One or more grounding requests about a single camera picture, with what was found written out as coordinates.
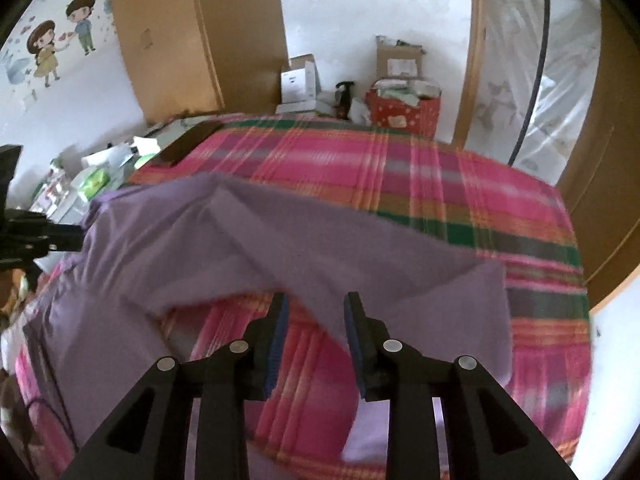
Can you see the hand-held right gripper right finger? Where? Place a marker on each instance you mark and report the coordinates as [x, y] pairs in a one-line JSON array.
[[352, 345]]

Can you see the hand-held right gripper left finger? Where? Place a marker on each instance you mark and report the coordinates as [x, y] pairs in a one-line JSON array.
[[280, 345]]

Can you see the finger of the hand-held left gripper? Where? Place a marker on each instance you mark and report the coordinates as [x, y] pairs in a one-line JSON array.
[[40, 237]]

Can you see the purple fleece garment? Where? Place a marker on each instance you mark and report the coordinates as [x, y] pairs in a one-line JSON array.
[[200, 240]]

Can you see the clear plastic organizer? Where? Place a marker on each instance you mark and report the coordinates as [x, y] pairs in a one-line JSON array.
[[52, 195]]

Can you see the green tissue packet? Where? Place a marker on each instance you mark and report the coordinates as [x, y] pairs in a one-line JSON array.
[[92, 185]]

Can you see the dark wooden headboard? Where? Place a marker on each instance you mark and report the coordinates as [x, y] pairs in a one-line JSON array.
[[185, 145]]

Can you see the plaid bed blanket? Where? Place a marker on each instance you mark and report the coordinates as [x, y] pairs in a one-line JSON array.
[[400, 175]]

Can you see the wooden wardrobe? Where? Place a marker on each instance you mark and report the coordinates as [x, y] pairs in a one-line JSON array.
[[170, 35]]

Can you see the red patterned box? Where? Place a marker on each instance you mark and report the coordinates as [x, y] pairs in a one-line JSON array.
[[400, 112]]

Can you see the flat white box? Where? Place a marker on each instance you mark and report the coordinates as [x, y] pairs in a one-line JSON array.
[[297, 107]]

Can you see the dark spray bottle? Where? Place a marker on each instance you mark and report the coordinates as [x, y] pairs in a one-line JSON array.
[[345, 102]]

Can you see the white carton box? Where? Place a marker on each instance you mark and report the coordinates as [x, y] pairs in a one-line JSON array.
[[297, 85]]

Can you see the brown cardboard box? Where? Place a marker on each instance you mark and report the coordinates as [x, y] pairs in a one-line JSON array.
[[400, 62]]

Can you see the wooden door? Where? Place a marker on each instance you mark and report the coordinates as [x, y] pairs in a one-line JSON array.
[[610, 160]]

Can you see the clear plastic door curtain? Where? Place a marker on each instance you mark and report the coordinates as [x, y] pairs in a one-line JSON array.
[[510, 60]]

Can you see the cartoon wall sticker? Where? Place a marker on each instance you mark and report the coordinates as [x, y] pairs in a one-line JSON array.
[[47, 55]]

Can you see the wooden door frame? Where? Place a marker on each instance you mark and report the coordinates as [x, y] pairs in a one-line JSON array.
[[472, 60]]

